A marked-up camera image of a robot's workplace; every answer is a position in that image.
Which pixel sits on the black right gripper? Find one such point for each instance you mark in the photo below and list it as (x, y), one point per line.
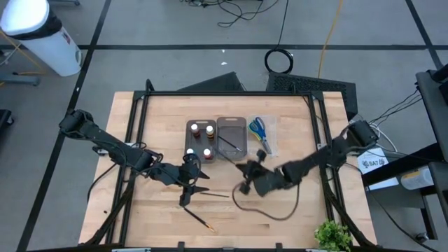
(266, 180)

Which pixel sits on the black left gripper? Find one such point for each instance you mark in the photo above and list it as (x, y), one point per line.
(187, 175)

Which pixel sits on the thin black brush silver ferrule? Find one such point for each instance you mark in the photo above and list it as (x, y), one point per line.
(214, 194)

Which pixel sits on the red-orange paint bottle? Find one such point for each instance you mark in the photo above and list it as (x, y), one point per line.
(207, 152)

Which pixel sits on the blue paint bottle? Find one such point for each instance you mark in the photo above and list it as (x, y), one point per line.
(190, 150)

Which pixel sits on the yellow paint bottle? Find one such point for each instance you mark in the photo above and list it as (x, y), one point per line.
(209, 130)

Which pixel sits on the brown-orange paint bottle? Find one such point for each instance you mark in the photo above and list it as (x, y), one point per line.
(195, 129)

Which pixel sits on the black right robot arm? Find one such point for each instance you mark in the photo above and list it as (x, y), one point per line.
(315, 159)

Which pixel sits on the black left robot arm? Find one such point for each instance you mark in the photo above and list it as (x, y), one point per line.
(105, 140)

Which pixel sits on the grey plastic bin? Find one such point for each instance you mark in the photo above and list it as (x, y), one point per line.
(232, 127)
(201, 141)

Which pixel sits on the clear plastic bin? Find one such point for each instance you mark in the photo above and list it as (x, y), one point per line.
(271, 129)

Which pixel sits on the black slanted panel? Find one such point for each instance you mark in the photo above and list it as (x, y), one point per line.
(217, 84)

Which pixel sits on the black perforated computer case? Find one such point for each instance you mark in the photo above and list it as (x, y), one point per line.
(311, 85)

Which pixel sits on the small green plant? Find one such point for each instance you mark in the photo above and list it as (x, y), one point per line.
(332, 236)

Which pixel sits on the white printed label sheet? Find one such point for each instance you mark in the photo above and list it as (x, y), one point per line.
(374, 164)

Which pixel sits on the white plastic container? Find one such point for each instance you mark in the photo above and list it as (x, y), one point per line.
(416, 178)

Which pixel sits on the black equipment cart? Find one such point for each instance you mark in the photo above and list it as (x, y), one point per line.
(434, 105)

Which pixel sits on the black caster base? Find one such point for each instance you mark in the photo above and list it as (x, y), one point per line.
(5, 118)

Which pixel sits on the grey stand foot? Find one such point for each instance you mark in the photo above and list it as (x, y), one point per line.
(19, 80)

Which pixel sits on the white trash can black bag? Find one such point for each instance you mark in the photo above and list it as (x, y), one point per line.
(45, 38)

